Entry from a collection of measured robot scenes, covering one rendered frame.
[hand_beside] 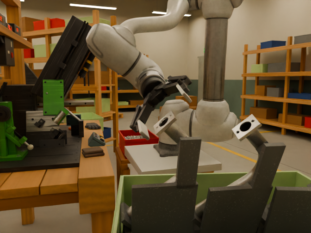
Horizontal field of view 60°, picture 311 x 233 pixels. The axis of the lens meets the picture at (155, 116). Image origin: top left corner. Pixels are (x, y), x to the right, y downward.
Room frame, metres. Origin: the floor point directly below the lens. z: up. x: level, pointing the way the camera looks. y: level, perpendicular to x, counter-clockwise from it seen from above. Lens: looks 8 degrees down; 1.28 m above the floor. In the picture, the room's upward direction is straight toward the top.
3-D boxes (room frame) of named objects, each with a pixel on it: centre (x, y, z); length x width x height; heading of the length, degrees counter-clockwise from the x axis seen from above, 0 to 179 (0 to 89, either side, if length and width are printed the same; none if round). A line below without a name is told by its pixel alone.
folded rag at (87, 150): (1.31, 0.31, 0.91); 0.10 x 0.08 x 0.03; 115
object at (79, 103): (1.77, 0.60, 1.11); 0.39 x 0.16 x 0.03; 104
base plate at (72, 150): (1.66, 0.68, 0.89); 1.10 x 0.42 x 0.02; 14
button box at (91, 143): (1.55, 0.35, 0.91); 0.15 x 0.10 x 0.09; 14
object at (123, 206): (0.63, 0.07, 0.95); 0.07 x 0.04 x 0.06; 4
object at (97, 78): (4.93, 1.78, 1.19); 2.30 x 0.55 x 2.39; 61
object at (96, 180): (1.73, 0.41, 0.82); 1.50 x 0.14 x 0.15; 14
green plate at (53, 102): (1.61, 0.60, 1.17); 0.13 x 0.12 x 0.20; 14
